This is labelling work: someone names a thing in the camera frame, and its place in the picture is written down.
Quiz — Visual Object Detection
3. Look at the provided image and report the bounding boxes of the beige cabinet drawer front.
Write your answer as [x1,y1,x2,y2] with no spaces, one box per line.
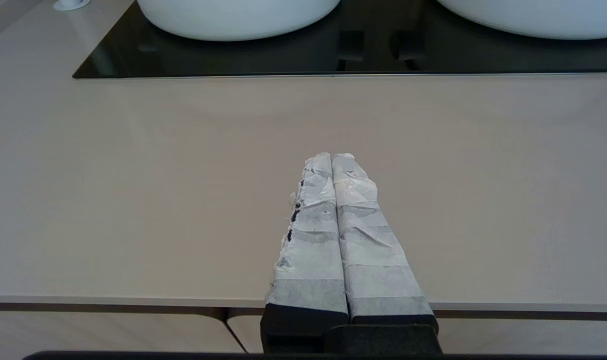
[0,310,247,354]
[226,314,607,356]

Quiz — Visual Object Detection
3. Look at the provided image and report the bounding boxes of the white pole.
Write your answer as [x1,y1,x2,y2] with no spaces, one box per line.
[52,0,91,12]

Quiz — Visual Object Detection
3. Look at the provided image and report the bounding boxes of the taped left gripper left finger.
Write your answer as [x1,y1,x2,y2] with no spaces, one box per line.
[261,152,350,353]

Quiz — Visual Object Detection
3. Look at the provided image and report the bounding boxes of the black glass cooktop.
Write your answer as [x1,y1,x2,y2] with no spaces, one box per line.
[72,0,607,80]

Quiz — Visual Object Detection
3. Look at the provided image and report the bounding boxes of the white pot with side spout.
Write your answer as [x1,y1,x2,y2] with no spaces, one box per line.
[136,0,342,42]
[436,0,607,41]

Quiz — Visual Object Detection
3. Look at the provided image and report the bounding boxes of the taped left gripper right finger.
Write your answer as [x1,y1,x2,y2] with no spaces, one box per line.
[332,152,440,331]

